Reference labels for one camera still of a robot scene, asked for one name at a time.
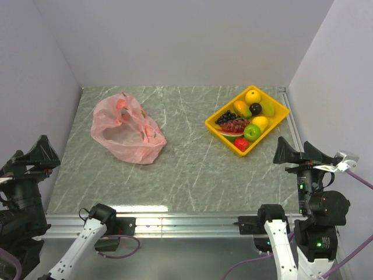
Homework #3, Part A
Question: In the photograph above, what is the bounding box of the yellow apple with stem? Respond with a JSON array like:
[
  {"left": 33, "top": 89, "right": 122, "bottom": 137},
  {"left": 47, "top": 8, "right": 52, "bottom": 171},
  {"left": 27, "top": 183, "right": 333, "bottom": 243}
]
[{"left": 245, "top": 90, "right": 262, "bottom": 106}]

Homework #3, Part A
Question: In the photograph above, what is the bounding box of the dark purple grape bunch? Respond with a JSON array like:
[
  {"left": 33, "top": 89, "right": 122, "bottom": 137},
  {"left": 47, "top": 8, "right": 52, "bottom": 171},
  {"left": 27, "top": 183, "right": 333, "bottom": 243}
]
[{"left": 215, "top": 110, "right": 244, "bottom": 125}]

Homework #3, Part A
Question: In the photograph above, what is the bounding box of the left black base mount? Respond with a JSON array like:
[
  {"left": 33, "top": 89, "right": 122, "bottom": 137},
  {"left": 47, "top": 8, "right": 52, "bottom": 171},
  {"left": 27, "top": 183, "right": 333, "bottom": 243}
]
[{"left": 94, "top": 217, "right": 138, "bottom": 253}]

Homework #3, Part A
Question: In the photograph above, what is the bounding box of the yellow plastic tray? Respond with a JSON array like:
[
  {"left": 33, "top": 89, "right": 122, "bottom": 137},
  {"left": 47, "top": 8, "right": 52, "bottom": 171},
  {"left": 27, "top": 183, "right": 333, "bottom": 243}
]
[{"left": 205, "top": 85, "right": 290, "bottom": 157}]

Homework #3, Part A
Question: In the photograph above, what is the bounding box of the yellow pear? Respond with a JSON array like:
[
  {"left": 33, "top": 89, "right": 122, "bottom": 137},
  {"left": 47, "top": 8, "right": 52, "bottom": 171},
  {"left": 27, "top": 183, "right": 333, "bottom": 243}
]
[{"left": 252, "top": 116, "right": 269, "bottom": 133}]

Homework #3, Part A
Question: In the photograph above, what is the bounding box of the watermelon slice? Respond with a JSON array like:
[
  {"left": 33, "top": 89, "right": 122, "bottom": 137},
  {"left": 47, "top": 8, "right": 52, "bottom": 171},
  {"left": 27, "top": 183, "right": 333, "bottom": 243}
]
[{"left": 217, "top": 129, "right": 244, "bottom": 142}]

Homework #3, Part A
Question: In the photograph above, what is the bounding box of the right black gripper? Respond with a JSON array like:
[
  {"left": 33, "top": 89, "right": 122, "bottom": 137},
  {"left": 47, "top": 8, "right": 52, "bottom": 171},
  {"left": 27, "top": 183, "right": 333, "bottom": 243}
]
[{"left": 273, "top": 134, "right": 334, "bottom": 212}]

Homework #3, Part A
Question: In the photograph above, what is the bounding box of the green apple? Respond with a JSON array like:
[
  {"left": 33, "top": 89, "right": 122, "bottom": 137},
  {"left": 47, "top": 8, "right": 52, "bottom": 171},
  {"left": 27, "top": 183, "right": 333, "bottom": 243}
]
[{"left": 244, "top": 124, "right": 262, "bottom": 142}]

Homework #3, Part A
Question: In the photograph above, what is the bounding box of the pink plastic bag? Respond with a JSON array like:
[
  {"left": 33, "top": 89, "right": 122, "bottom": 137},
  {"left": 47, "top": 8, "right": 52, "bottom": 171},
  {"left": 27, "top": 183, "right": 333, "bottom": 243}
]
[{"left": 90, "top": 93, "right": 167, "bottom": 165}]

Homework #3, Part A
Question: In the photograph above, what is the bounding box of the red grape bunch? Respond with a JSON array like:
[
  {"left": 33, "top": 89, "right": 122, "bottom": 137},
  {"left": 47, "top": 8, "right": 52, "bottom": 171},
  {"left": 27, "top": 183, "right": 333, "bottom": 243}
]
[{"left": 220, "top": 119, "right": 250, "bottom": 132}]

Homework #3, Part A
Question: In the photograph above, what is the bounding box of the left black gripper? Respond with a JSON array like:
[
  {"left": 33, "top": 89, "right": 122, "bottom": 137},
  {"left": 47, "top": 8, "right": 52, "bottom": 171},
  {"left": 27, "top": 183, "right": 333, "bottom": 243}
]
[{"left": 0, "top": 133, "right": 60, "bottom": 231}]

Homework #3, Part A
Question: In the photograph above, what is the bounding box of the red strawberry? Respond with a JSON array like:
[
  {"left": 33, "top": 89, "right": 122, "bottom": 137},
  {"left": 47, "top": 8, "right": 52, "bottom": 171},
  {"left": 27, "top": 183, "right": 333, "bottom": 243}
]
[{"left": 233, "top": 138, "right": 250, "bottom": 152}]

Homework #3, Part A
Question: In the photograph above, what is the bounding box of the aluminium rail frame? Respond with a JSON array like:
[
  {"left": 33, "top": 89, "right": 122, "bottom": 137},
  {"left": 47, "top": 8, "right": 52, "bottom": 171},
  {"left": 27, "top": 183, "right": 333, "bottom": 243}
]
[{"left": 17, "top": 86, "right": 355, "bottom": 280}]

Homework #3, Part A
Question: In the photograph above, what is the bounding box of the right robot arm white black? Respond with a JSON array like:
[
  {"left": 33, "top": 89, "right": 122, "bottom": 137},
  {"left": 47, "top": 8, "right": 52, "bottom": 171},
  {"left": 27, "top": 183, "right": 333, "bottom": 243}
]
[{"left": 256, "top": 136, "right": 355, "bottom": 279}]

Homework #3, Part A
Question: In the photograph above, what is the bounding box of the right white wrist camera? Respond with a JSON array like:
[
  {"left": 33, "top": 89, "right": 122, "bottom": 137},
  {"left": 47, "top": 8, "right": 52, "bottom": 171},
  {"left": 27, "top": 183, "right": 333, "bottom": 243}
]
[{"left": 313, "top": 150, "right": 360, "bottom": 173}]

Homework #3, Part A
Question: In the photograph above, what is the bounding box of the dark purple plum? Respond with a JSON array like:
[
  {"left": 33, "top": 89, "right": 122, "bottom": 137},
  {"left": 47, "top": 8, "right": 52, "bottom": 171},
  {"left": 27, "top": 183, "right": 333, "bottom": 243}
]
[{"left": 249, "top": 103, "right": 262, "bottom": 116}]

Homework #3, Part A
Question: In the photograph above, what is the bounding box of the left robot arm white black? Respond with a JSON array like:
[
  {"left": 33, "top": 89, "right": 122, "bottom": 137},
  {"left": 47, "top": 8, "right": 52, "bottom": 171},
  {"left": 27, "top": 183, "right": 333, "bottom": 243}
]
[{"left": 1, "top": 135, "right": 118, "bottom": 279}]

